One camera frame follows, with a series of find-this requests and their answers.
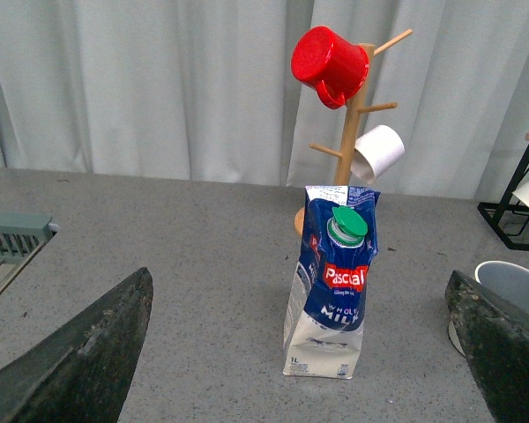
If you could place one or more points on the blue Pascual milk carton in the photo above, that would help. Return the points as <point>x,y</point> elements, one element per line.
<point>323,328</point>

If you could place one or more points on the black wire mug rack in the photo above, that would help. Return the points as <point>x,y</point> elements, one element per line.
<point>509,218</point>

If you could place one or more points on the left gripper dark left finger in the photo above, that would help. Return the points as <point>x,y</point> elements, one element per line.
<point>82,372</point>

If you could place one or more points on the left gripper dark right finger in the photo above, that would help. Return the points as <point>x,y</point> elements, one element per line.
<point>494,337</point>

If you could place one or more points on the cream mug blue inside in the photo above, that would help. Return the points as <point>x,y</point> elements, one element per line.
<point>508,280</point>

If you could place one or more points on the white mug on tree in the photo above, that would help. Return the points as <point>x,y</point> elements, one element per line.
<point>375,152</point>

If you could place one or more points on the red mug on tree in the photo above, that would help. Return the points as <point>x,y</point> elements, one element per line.
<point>332,66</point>

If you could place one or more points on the wooden mug tree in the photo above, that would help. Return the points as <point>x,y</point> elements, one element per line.
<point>355,109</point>

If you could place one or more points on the green dish rack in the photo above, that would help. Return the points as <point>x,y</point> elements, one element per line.
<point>22,237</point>

